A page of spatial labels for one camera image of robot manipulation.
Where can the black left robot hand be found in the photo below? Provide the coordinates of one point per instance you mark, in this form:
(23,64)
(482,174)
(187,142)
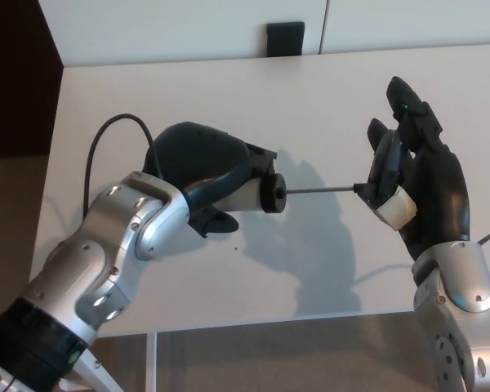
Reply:
(196,155)

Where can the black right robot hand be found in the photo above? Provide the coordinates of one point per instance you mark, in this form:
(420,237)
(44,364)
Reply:
(437,192)

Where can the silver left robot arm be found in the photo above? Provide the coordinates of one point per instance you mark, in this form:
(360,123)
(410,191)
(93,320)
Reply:
(106,253)

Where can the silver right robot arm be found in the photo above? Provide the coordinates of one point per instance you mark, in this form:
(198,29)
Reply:
(461,326)

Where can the white desk leg frame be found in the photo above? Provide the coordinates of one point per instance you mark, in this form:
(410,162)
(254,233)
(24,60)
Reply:
(152,363)

